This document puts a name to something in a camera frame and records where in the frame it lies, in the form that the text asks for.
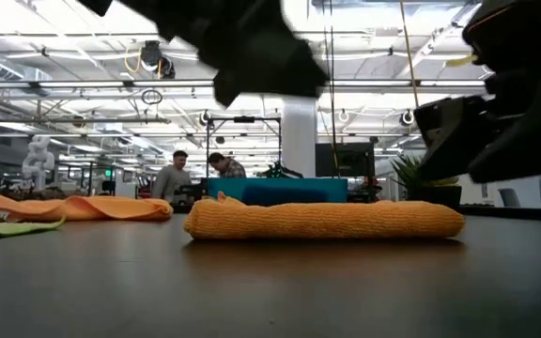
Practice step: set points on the orange microfiber towel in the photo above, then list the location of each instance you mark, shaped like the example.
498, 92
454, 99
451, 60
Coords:
322, 220
87, 209

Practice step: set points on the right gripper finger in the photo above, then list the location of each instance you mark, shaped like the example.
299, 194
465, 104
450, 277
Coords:
533, 145
458, 131

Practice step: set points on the long light strip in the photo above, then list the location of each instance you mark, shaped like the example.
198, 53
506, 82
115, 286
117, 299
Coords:
111, 83

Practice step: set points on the yellow tape tag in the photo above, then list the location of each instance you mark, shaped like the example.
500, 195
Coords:
463, 61

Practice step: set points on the lime green microfiber towel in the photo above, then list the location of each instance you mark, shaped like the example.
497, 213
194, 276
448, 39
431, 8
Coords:
7, 229

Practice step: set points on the small potted succulent plant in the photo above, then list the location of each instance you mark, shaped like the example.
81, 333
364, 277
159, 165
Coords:
416, 180

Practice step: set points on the white pillar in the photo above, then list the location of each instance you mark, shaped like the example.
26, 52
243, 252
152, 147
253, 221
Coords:
298, 141

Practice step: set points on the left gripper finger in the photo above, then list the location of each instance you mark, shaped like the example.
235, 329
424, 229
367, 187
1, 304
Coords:
228, 89

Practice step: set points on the teal plastic bin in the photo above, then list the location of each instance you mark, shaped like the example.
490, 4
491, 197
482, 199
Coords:
223, 190

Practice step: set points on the person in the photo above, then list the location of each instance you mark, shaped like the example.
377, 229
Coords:
172, 180
230, 168

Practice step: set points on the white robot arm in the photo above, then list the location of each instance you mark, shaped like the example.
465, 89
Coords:
38, 162

